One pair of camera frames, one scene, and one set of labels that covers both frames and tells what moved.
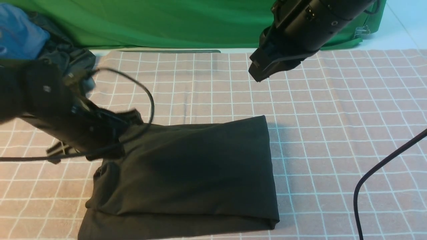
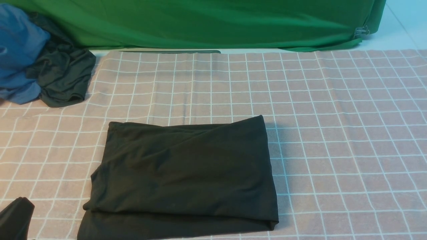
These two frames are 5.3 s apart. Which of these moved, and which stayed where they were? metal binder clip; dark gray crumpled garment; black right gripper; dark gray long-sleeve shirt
Moved: black right gripper
Stayed: dark gray crumpled garment; metal binder clip; dark gray long-sleeve shirt
